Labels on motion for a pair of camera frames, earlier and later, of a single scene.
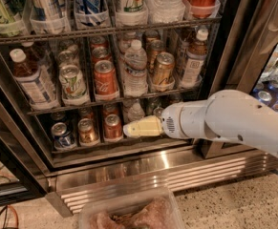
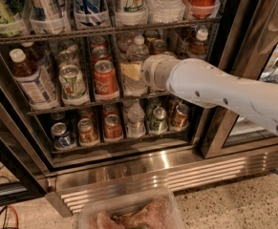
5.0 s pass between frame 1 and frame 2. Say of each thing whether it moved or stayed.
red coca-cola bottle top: stayed
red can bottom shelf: stayed
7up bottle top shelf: stayed
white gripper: moved
